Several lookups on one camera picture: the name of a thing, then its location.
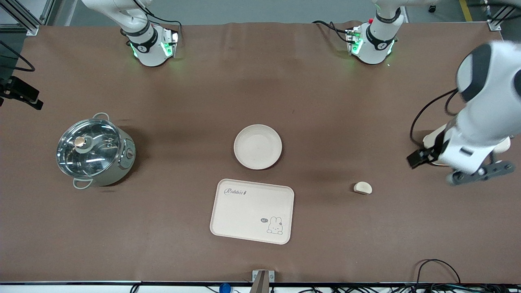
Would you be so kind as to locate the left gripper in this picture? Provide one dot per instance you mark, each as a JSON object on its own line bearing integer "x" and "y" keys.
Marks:
{"x": 436, "y": 149}

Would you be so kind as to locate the white steamed bun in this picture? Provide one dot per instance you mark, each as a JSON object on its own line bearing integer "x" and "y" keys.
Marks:
{"x": 362, "y": 188}

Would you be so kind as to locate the cream round plate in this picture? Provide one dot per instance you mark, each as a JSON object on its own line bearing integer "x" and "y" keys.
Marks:
{"x": 257, "y": 146}

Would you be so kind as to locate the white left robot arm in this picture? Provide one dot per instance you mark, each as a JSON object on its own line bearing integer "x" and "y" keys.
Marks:
{"x": 488, "y": 101}

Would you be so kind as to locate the cream two-slot toaster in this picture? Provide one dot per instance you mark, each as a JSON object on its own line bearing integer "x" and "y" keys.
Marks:
{"x": 431, "y": 140}

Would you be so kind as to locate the glass pot lid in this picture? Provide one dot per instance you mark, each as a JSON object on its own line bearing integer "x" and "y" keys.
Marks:
{"x": 97, "y": 158}

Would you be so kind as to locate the grey-green electric cooking pot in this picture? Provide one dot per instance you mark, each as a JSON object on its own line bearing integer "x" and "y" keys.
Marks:
{"x": 126, "y": 162}

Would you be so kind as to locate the black caster wheel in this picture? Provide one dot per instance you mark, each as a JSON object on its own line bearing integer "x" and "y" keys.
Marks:
{"x": 432, "y": 7}

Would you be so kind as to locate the cream rabbit print tray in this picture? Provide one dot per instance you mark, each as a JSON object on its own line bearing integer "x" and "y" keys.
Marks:
{"x": 252, "y": 211}

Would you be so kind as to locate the brown table mat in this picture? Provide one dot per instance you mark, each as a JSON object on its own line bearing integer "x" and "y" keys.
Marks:
{"x": 260, "y": 81}

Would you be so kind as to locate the blue round knob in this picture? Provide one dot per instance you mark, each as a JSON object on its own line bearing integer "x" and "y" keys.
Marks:
{"x": 224, "y": 288}

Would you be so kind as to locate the aluminium frame profile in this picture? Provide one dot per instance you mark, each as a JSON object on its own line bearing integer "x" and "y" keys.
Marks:
{"x": 28, "y": 22}
{"x": 495, "y": 23}

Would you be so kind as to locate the grey metal camera mount bracket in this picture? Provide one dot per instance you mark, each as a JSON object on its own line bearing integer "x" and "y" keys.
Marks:
{"x": 262, "y": 280}

